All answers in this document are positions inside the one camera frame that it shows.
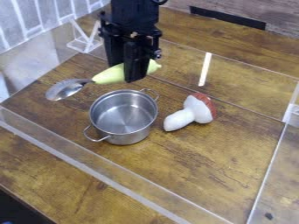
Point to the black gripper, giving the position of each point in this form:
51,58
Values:
129,20

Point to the green handled metal spoon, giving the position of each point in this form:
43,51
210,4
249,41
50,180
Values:
69,87

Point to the clear acrylic triangle stand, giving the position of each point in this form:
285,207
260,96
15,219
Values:
85,43

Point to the small steel pot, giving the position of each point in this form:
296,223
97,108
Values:
122,115

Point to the toy mushroom red cap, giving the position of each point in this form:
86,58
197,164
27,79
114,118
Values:
198,110

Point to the black wall strip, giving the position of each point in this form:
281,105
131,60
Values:
249,22

